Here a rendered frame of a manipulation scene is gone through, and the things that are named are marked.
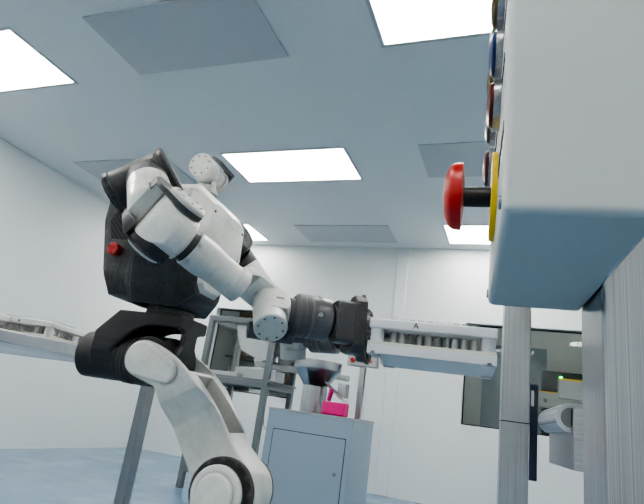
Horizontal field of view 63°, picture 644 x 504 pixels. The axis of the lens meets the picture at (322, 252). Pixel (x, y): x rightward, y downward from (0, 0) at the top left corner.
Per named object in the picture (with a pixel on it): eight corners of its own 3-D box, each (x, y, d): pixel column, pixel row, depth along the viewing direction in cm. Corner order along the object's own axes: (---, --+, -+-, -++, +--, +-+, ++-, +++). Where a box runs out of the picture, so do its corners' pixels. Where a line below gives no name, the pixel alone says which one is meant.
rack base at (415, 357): (492, 378, 118) (492, 368, 119) (497, 366, 96) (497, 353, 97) (384, 366, 125) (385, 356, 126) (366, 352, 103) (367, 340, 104)
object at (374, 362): (339, 416, 384) (349, 332, 403) (343, 417, 393) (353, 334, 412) (369, 420, 376) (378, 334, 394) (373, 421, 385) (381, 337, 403)
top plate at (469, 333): (492, 356, 120) (493, 347, 120) (498, 339, 97) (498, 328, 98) (386, 345, 127) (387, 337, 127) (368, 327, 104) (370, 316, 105)
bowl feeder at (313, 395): (280, 408, 378) (288, 356, 389) (298, 410, 410) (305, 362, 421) (344, 417, 361) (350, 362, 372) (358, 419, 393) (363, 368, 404)
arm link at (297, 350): (330, 358, 131) (289, 356, 135) (330, 315, 131) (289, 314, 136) (311, 364, 120) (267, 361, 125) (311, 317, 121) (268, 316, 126)
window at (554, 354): (459, 425, 583) (465, 323, 617) (459, 425, 584) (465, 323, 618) (598, 444, 533) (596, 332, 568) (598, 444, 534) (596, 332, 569)
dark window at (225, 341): (204, 388, 702) (220, 308, 735) (204, 388, 703) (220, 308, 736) (294, 400, 655) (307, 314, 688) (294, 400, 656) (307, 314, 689)
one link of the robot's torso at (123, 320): (65, 373, 126) (85, 302, 131) (99, 379, 137) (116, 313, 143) (166, 388, 118) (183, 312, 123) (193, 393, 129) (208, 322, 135)
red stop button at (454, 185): (439, 214, 29) (444, 150, 30) (442, 239, 33) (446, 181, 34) (526, 216, 28) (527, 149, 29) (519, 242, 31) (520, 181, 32)
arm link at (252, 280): (289, 294, 110) (242, 255, 104) (293, 318, 102) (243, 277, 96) (267, 314, 111) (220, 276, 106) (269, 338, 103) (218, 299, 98)
